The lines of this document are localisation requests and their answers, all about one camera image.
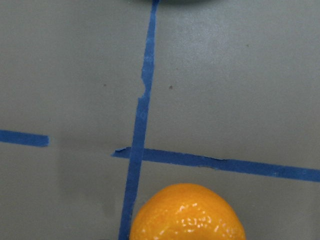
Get orange fruit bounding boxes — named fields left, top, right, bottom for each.
left=129, top=183, right=246, bottom=240

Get light green plate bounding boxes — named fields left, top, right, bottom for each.
left=134, top=0, right=216, bottom=6

